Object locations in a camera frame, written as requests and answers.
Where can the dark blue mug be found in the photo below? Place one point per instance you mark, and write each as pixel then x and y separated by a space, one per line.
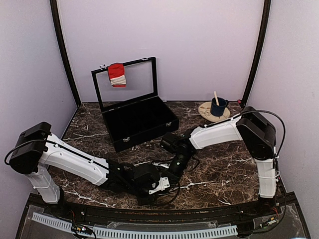
pixel 217 110

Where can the black frame post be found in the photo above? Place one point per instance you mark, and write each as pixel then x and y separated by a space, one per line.
pixel 63 51
pixel 258 52

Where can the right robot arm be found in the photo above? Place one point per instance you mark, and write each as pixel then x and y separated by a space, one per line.
pixel 249 126

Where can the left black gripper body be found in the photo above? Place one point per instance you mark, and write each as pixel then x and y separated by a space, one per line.
pixel 136 190

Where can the small green circuit board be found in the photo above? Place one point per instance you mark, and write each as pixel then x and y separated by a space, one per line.
pixel 81 229

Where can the black front rail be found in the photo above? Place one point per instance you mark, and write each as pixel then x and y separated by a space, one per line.
pixel 101 215

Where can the white slotted cable duct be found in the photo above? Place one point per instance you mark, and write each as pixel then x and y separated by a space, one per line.
pixel 99 232

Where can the red and beige sock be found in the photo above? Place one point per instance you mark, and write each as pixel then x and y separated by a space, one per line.
pixel 116 74

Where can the right black frame post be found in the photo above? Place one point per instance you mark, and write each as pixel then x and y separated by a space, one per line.
pixel 258 52

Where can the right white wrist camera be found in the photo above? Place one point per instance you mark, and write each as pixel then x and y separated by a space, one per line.
pixel 161 164

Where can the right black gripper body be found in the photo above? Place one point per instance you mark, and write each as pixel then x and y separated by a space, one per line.
pixel 182 164

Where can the wooden stick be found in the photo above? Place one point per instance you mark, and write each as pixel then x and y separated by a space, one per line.
pixel 216 98

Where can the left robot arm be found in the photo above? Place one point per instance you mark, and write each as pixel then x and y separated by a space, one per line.
pixel 37 148

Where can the left black frame post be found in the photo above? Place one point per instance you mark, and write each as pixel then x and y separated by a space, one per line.
pixel 63 51

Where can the black display case box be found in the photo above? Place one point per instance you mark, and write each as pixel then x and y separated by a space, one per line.
pixel 135 113

